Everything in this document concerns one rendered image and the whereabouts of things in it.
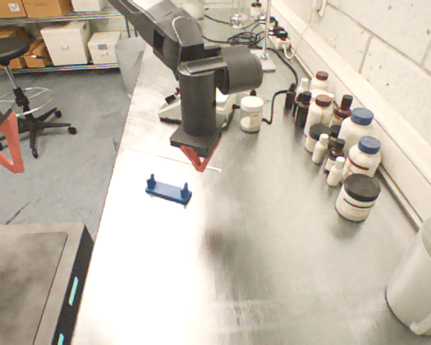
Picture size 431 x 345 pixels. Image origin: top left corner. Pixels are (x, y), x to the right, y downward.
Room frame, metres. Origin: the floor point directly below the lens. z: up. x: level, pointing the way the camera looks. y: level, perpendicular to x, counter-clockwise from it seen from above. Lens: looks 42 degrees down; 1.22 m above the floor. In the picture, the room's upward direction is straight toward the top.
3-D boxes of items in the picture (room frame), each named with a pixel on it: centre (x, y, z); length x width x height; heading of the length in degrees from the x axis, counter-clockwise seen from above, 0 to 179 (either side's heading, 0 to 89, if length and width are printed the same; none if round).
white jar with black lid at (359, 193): (0.40, -0.28, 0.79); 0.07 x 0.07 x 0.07
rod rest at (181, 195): (0.45, 0.10, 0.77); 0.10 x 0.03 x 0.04; 69
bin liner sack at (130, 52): (2.36, 0.62, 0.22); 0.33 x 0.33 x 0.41
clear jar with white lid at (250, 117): (0.71, -0.10, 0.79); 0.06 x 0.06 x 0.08
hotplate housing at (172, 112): (0.77, 0.04, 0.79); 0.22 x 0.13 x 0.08; 74
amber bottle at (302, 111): (0.73, -0.25, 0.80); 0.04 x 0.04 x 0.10
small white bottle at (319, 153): (0.56, -0.25, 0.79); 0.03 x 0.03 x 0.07
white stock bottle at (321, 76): (0.85, -0.32, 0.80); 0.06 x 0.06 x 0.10
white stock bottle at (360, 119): (0.57, -0.33, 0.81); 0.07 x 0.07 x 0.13
